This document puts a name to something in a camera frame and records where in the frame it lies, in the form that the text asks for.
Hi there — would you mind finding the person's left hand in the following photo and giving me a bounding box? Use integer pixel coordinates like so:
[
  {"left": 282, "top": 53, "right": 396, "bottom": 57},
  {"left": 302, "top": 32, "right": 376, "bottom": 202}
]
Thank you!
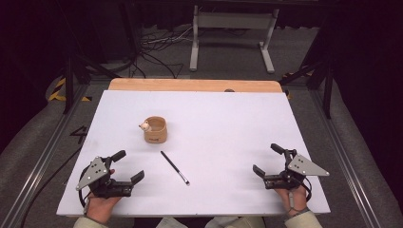
[{"left": 85, "top": 168, "right": 124, "bottom": 224}]

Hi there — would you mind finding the thin black brush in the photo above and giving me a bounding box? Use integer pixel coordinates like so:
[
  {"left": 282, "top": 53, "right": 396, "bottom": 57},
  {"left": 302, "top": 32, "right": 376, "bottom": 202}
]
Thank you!
[{"left": 160, "top": 150, "right": 191, "bottom": 186}]

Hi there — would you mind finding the tan cup with animal figure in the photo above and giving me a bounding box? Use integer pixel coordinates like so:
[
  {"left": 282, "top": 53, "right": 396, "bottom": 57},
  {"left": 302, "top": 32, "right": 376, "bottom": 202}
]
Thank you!
[{"left": 138, "top": 115, "right": 168, "bottom": 144}]

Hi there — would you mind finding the aluminium floor rail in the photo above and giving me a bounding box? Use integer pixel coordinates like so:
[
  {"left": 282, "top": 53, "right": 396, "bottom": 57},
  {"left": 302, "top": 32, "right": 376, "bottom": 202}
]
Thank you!
[
  {"left": 308, "top": 89, "right": 383, "bottom": 228},
  {"left": 0, "top": 83, "right": 90, "bottom": 228}
]

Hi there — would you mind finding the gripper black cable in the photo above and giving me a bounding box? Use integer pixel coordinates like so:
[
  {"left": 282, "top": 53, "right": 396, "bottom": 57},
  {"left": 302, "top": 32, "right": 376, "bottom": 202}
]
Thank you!
[
  {"left": 77, "top": 166, "right": 93, "bottom": 209},
  {"left": 301, "top": 176, "right": 314, "bottom": 202}
]

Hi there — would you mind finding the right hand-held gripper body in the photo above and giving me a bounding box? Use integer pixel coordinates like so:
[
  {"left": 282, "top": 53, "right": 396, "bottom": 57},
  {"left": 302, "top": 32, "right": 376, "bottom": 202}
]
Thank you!
[{"left": 262, "top": 148, "right": 331, "bottom": 191}]

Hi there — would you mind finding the white board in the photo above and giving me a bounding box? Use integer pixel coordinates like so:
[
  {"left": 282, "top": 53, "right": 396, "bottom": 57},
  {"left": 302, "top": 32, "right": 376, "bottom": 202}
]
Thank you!
[{"left": 55, "top": 89, "right": 332, "bottom": 219}]

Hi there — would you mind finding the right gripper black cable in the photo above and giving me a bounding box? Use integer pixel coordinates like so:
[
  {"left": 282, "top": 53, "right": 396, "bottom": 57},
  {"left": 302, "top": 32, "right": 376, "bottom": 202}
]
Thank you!
[{"left": 301, "top": 176, "right": 314, "bottom": 202}]

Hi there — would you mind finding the white metal stand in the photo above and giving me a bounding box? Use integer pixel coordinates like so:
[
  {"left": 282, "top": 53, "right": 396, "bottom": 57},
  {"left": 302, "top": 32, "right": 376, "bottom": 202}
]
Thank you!
[{"left": 188, "top": 4, "right": 280, "bottom": 75}]

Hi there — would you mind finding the black floor cable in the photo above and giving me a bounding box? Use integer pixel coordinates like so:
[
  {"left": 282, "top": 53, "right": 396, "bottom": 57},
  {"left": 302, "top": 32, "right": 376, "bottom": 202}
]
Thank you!
[{"left": 19, "top": 145, "right": 84, "bottom": 228}]

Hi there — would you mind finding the bundle of floor cables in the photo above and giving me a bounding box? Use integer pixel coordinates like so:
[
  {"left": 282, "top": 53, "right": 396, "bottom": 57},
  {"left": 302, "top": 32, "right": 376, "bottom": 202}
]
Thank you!
[{"left": 130, "top": 26, "right": 195, "bottom": 80}]

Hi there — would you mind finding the black metal stand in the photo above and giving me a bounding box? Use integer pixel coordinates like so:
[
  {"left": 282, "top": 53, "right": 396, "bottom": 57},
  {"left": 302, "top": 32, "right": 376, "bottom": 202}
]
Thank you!
[
  {"left": 278, "top": 55, "right": 335, "bottom": 121},
  {"left": 62, "top": 52, "right": 122, "bottom": 116}
]

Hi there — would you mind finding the wooden table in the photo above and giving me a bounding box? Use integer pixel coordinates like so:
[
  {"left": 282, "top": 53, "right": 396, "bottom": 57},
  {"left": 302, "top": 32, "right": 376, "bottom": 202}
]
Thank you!
[{"left": 107, "top": 77, "right": 284, "bottom": 94}]

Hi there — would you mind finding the yellow black hazard tape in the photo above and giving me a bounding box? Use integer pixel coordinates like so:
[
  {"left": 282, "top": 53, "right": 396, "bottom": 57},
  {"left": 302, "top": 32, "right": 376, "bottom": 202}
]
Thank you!
[
  {"left": 281, "top": 69, "right": 316, "bottom": 80},
  {"left": 48, "top": 77, "right": 93, "bottom": 104}
]

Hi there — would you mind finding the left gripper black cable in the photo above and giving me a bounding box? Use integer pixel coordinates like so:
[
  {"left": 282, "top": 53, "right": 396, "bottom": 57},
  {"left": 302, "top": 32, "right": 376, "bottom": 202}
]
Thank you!
[{"left": 77, "top": 166, "right": 93, "bottom": 209}]

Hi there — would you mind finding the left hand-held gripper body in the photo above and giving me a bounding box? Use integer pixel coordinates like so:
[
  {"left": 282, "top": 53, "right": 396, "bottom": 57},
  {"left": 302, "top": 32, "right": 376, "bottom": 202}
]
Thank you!
[{"left": 75, "top": 156, "right": 134, "bottom": 200}]

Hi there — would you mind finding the person's right hand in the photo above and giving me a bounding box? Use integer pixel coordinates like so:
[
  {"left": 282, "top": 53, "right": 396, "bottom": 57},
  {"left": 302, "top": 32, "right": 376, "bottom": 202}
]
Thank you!
[{"left": 273, "top": 184, "right": 309, "bottom": 217}]

